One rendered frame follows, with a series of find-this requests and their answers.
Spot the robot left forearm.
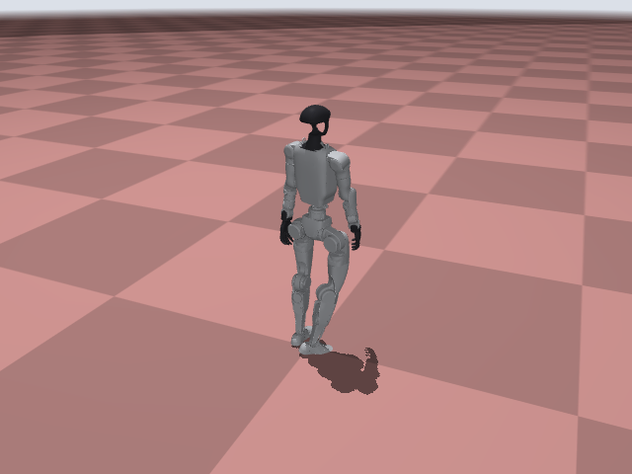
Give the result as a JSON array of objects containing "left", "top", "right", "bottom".
[{"left": 280, "top": 183, "right": 297, "bottom": 218}]

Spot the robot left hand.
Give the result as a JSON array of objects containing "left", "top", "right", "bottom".
[{"left": 280, "top": 210, "right": 294, "bottom": 245}]

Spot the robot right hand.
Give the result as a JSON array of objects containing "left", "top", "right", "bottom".
[{"left": 351, "top": 225, "right": 361, "bottom": 250}]

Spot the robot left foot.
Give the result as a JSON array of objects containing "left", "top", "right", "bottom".
[{"left": 291, "top": 326, "right": 312, "bottom": 346}]

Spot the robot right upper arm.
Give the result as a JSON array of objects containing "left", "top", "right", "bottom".
[{"left": 327, "top": 150, "right": 355, "bottom": 201}]

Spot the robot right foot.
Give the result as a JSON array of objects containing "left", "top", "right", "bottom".
[{"left": 299, "top": 341, "right": 333, "bottom": 355}]

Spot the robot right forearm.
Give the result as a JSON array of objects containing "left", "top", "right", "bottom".
[{"left": 343, "top": 189, "right": 359, "bottom": 229}]

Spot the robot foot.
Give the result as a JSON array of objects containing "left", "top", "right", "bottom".
[
  {"left": 291, "top": 326, "right": 312, "bottom": 346},
  {"left": 299, "top": 341, "right": 333, "bottom": 355}
]

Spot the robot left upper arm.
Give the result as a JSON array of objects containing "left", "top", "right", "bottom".
[{"left": 283, "top": 141, "right": 300, "bottom": 189}]

